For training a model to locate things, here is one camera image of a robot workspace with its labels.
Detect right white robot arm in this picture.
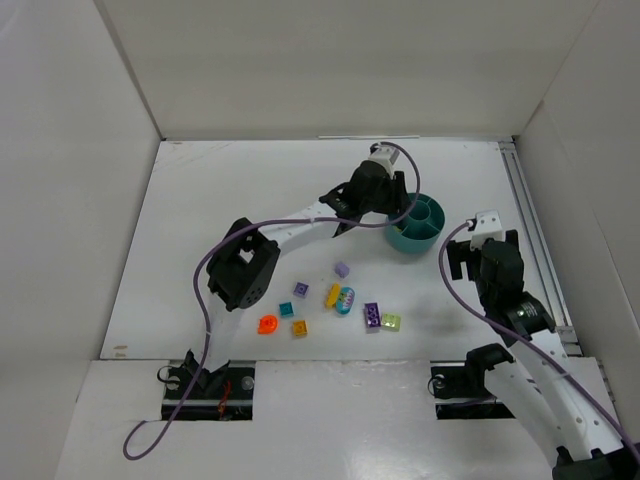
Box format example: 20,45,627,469
438,220,639,479

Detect orange square lego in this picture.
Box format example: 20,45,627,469
292,320,308,337

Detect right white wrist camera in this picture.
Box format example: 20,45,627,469
467,210,505,251

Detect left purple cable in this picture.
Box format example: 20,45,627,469
122,141,422,461

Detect purple cable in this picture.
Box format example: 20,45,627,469
122,141,422,461
437,219,640,451

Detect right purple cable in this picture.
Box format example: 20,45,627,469
437,219,640,451

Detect dark purple lego brick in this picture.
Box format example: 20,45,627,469
363,302,381,333

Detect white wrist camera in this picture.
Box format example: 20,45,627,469
368,143,400,177
467,210,505,251

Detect teal small square lego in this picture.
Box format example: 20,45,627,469
279,302,295,318

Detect teal oval decorated lego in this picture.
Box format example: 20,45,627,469
335,287,355,315

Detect lilac square lego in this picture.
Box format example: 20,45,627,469
293,282,309,298

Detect light purple small lego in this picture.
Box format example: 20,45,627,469
334,262,350,279

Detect teal round divided container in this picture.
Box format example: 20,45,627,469
384,193,446,255

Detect aluminium rail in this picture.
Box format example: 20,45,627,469
498,138,584,357

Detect lime green lego brick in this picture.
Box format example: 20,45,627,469
381,313,402,332

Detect orange round lego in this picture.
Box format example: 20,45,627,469
257,315,279,335

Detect yellow long lego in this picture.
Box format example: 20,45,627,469
325,283,341,309

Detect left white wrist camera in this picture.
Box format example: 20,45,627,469
368,143,400,177

